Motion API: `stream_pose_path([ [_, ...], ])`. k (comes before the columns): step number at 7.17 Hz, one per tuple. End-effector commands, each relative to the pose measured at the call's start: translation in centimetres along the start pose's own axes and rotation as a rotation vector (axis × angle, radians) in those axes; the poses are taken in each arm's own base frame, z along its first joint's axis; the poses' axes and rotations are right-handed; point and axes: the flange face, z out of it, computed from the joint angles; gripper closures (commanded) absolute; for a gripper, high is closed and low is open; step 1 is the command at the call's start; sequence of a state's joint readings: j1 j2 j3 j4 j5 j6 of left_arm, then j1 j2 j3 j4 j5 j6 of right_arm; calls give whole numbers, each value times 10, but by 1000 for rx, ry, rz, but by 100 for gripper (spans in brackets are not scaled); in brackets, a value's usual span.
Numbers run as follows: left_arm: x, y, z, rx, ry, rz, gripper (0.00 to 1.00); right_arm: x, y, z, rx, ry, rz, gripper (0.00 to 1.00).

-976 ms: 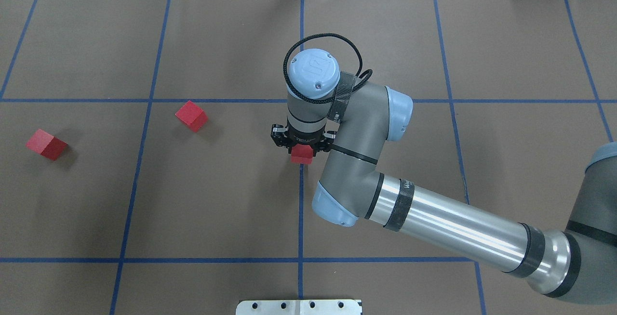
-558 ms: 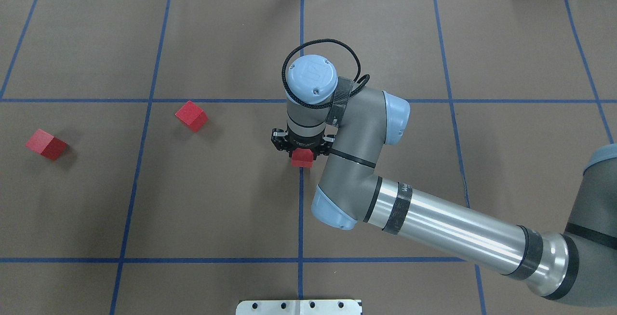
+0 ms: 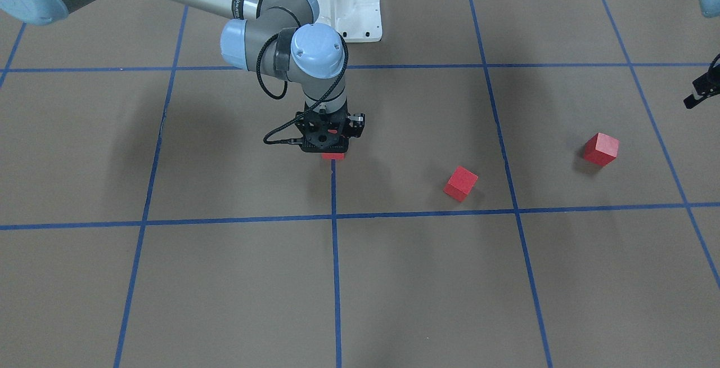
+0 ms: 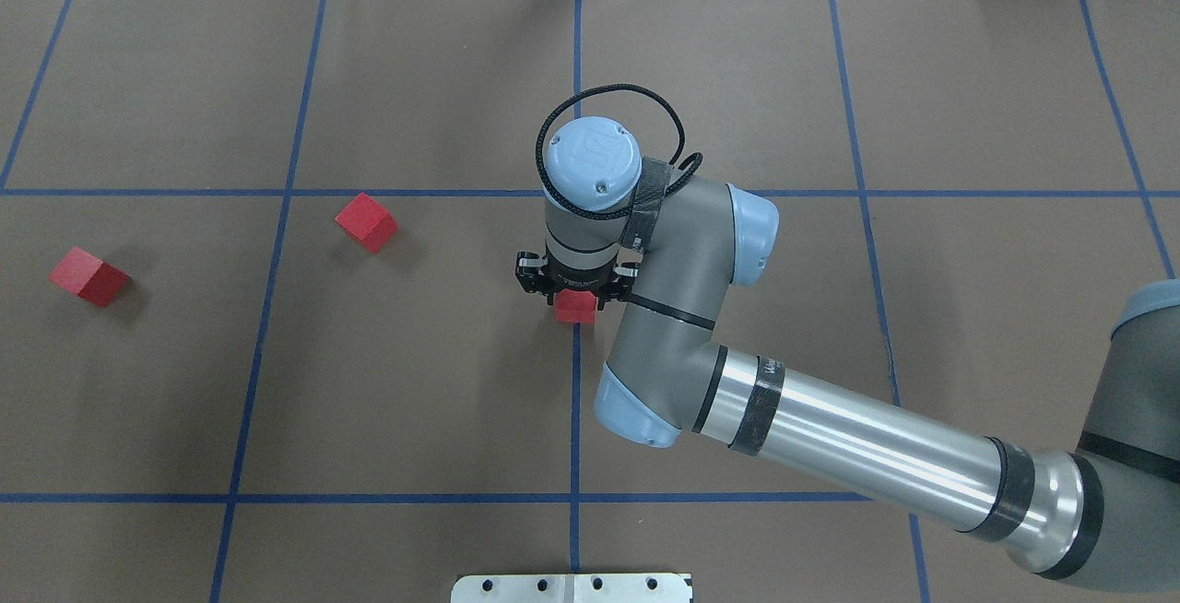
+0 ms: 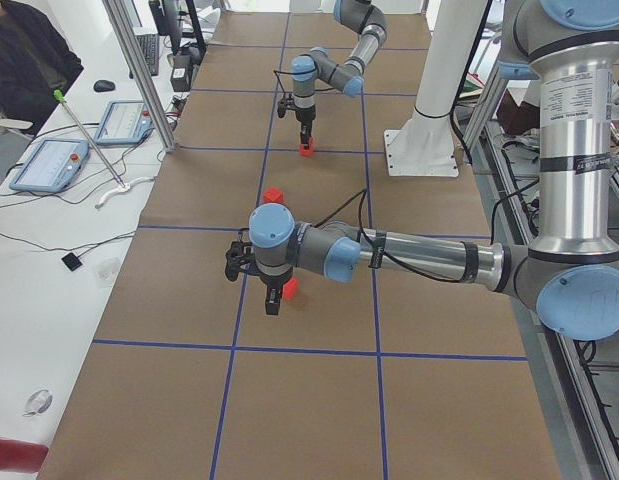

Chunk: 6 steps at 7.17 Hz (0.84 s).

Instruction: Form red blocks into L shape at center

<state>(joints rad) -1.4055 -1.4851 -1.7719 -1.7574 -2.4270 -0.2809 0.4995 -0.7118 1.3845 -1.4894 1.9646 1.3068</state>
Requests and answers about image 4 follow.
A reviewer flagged white metal plate bottom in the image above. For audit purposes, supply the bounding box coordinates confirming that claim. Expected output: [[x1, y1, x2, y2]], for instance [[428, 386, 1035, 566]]
[[450, 573, 695, 602]]

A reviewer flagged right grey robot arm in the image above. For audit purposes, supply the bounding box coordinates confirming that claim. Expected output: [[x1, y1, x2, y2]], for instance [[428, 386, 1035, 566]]
[[514, 116, 1176, 592]]

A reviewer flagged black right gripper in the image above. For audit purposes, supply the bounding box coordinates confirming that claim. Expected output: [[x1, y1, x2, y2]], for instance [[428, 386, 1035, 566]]
[[514, 253, 642, 312]]

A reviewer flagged red block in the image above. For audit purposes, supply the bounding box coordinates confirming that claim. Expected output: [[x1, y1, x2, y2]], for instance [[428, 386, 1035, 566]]
[[336, 192, 399, 254], [48, 247, 130, 308]]

